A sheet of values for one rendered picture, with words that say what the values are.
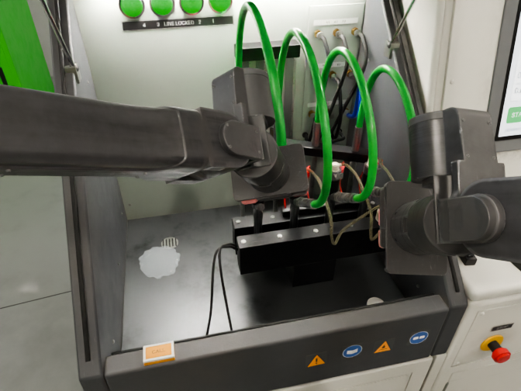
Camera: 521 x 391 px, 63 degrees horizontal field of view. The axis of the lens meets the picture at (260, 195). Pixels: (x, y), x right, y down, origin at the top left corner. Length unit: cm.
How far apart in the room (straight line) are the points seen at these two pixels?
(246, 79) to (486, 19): 58
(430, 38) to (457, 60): 7
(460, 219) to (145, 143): 25
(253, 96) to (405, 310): 52
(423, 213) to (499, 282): 55
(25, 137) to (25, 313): 197
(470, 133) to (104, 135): 29
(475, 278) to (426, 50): 45
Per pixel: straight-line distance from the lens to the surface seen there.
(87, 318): 77
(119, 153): 34
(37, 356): 209
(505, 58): 100
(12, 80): 331
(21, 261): 253
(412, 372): 103
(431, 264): 50
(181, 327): 95
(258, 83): 49
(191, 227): 116
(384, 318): 83
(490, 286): 91
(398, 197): 49
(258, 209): 84
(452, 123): 40
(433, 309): 87
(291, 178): 56
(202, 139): 39
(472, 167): 39
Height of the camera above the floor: 159
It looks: 37 degrees down
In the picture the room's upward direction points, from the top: straight up
